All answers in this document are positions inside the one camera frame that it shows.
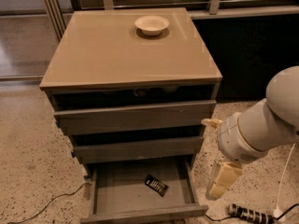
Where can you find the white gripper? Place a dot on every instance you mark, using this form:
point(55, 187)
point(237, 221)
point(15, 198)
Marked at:
point(233, 142)

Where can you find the black rxbar chocolate bar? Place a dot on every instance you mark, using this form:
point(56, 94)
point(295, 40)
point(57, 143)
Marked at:
point(156, 185)

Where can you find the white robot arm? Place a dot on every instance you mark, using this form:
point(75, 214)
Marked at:
point(247, 136)

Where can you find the top grey drawer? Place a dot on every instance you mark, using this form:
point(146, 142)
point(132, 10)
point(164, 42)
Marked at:
point(133, 118)

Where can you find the grey drawer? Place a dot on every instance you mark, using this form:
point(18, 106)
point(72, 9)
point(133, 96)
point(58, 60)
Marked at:
point(138, 150)
point(119, 194)
point(133, 118)

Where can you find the grey drawer cabinet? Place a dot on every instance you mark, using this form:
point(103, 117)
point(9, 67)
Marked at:
point(104, 61)

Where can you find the bottom grey drawer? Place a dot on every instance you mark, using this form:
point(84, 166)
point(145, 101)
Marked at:
point(119, 194)

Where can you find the middle grey drawer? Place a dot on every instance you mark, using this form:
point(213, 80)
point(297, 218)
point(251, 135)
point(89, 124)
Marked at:
point(138, 150)

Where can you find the black power strip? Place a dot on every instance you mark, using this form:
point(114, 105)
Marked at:
point(249, 215)

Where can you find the white bowl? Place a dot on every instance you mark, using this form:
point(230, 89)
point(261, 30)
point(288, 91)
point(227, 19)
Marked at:
point(151, 25)

